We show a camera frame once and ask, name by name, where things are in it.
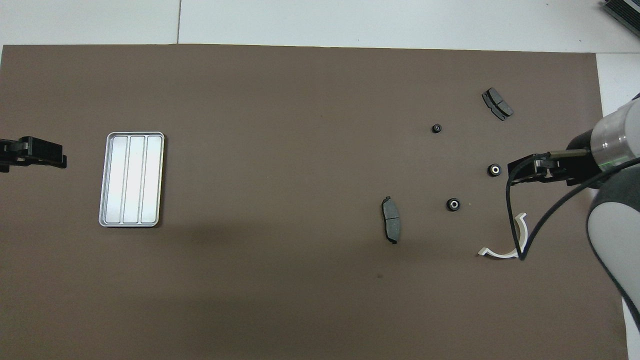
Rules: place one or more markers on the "small black round knob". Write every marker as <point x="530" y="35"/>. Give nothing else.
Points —
<point x="494" y="170"/>

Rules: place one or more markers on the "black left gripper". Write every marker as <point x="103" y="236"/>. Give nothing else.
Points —
<point x="12" y="150"/>

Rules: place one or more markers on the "long grey brake pad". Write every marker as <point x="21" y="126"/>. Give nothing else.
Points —
<point x="391" y="220"/>

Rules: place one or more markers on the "white curved plastic bracket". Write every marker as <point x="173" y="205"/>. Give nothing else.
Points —
<point x="502" y="255"/>

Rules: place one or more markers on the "short grey brake pad pair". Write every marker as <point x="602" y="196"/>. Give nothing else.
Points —
<point x="497" y="103"/>

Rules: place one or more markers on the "grey ribbed device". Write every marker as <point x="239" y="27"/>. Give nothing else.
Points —
<point x="624" y="12"/>

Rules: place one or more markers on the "silver metal tray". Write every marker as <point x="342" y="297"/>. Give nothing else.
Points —
<point x="131" y="179"/>

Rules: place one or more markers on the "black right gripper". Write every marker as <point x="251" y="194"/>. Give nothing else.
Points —
<point x="582" y="167"/>

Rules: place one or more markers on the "small black bearing gear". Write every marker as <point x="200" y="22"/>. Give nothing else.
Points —
<point x="437" y="128"/>

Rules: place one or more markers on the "brown table mat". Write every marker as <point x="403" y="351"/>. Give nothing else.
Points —
<point x="300" y="150"/>

